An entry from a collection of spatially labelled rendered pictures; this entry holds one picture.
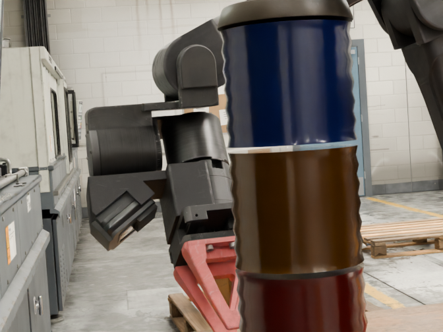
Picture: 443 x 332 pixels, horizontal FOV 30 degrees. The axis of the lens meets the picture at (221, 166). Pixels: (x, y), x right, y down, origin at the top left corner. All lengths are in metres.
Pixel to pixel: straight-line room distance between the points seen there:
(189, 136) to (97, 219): 0.11
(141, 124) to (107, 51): 10.52
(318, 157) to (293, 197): 0.01
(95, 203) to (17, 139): 4.35
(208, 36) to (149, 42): 10.55
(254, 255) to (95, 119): 0.53
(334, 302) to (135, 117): 0.54
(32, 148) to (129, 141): 4.32
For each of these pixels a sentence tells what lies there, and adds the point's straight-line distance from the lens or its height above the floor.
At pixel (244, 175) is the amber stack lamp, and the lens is 0.23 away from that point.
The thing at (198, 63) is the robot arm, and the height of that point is 1.22.
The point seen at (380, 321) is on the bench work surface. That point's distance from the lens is 1.08.
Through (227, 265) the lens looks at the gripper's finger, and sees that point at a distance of 0.75.
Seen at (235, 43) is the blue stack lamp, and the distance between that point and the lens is 0.23.
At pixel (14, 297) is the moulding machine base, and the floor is 0.70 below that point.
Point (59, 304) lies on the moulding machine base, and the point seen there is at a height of 0.13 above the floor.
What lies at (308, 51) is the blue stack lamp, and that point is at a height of 1.18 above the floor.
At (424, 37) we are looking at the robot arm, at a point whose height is 1.23.
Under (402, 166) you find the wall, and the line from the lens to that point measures 12.01.
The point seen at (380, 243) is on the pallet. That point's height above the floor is 0.12.
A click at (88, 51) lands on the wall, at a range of 11.27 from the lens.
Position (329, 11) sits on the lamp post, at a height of 1.19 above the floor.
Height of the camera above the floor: 1.16
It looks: 3 degrees down
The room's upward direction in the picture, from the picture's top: 4 degrees counter-clockwise
